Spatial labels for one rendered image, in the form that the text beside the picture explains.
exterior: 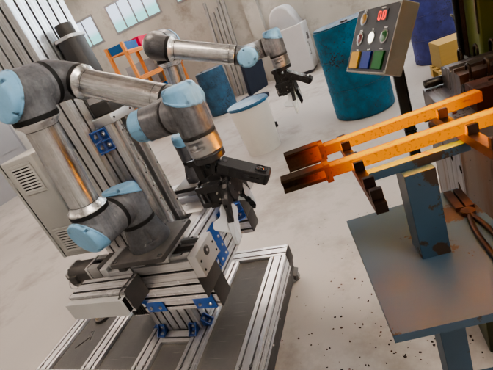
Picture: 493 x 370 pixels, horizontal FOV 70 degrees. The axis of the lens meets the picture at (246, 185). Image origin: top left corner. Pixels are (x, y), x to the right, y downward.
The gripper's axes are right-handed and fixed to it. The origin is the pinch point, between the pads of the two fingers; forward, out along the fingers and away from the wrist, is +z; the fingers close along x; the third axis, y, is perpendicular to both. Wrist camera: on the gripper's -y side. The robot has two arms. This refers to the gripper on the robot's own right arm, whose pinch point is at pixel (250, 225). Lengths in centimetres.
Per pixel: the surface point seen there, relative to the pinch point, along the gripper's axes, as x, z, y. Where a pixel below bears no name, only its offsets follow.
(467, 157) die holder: -35, 13, -51
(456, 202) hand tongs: -19, 16, -45
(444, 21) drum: -458, 46, -119
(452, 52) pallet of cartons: -379, 66, -109
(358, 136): -13.4, -9.9, -27.4
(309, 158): -11.1, -8.2, -15.6
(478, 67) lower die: -53, -6, -60
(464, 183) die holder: -35, 21, -50
